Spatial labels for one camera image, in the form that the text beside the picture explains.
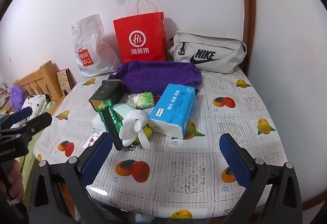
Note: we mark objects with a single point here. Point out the purple plush toy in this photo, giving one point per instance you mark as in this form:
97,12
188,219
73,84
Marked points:
18,96

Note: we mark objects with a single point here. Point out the wooden door frame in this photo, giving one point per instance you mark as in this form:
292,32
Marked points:
247,9

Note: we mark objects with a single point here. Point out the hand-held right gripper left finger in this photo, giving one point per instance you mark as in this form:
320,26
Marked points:
97,160

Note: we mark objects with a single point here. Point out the white plastic shopping bag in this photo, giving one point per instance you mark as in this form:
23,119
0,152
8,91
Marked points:
89,35

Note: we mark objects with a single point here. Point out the green white tissue packet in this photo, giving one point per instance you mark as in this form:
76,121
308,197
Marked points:
141,100

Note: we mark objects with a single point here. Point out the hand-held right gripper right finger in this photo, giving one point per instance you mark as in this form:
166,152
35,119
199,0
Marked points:
235,162

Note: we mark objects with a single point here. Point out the green wet wipes packet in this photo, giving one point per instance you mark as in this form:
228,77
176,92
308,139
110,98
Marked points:
114,117

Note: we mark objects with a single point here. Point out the green blanket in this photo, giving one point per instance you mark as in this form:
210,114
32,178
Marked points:
32,148

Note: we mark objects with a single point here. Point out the small red white packet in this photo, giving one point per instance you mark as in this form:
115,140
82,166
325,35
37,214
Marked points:
92,141

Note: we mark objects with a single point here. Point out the blue tissue pack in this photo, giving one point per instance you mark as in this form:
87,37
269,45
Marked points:
173,109

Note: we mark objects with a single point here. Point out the purple fabric basket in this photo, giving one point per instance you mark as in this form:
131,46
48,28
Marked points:
153,76

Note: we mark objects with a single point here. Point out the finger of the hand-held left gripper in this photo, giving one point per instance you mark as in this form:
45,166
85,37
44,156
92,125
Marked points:
38,122
21,114

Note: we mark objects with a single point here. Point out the person's left hand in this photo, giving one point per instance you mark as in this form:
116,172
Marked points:
14,178

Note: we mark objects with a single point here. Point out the clear plastic bag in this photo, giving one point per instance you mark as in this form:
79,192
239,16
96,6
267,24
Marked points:
124,110

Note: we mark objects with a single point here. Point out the red paper shopping bag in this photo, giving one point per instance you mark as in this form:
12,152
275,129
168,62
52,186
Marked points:
140,27

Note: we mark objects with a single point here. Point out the grey waist bag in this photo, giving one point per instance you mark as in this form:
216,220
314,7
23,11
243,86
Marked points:
224,48

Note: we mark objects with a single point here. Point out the small yellow bag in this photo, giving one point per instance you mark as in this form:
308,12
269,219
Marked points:
147,132

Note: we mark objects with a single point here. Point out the polka dot pillow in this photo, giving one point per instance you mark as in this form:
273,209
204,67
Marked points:
34,106

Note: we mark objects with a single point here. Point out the wooden headboard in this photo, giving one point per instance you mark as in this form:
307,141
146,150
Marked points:
33,78

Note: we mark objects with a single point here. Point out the patterned brown box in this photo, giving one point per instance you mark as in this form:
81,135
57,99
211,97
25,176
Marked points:
63,81

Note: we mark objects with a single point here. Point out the fruit print tablecloth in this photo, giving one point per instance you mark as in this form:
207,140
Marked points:
178,157

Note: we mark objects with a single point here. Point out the dark green tin box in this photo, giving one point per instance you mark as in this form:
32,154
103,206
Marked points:
104,93

